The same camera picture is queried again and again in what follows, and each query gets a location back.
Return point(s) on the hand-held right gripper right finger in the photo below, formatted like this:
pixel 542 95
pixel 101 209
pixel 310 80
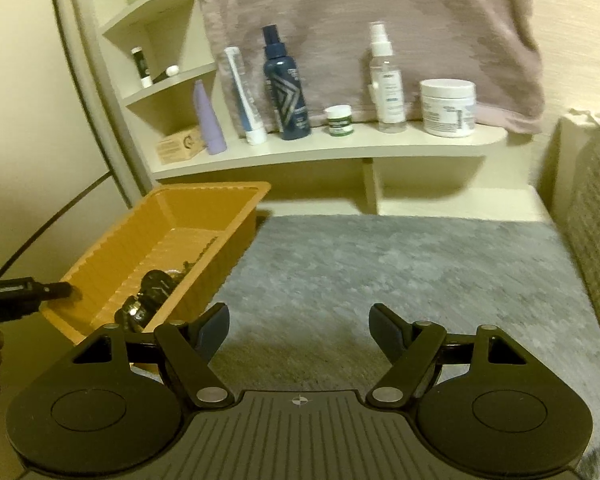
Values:
pixel 385 332

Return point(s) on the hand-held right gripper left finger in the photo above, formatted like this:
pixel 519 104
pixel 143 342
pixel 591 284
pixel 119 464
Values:
pixel 215 331

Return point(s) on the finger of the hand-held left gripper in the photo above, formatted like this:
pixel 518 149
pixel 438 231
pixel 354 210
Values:
pixel 20 294

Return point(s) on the jewelry pile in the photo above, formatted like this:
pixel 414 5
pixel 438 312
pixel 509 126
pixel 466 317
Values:
pixel 130 312

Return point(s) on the orange plastic tray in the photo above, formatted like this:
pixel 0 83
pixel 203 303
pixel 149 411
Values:
pixel 125 250

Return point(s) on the grey fluffy mat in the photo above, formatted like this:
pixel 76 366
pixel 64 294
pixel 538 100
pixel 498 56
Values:
pixel 380 270

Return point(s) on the cream wooden shelf unit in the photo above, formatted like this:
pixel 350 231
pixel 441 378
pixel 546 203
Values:
pixel 330 152

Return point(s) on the small cardboard box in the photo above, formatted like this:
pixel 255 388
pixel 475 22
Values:
pixel 180 146

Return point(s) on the purple tube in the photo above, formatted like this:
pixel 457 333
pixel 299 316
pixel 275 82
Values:
pixel 210 120

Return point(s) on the small green white jar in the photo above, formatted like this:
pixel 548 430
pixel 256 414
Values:
pixel 339 121

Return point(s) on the white cream jar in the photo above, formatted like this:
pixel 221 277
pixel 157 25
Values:
pixel 448 109

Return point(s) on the white blue tube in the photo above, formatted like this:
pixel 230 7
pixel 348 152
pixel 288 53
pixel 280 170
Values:
pixel 242 95

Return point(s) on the woven grey cushion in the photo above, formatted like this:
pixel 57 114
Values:
pixel 597 220

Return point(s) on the clear spray bottle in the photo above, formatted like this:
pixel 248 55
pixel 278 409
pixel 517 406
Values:
pixel 390 90

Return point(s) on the dark blue spray bottle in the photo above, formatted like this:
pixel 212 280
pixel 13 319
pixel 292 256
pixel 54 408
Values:
pixel 286 95

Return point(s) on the standing lip balm stick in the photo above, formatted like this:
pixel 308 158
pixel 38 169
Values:
pixel 141 67

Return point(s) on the lying black white tube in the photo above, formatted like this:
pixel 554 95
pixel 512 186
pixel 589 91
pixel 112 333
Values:
pixel 165 74

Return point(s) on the pink towel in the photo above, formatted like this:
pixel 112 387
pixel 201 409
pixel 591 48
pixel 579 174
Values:
pixel 380 20

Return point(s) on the grey door frame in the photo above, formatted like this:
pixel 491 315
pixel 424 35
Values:
pixel 87 85

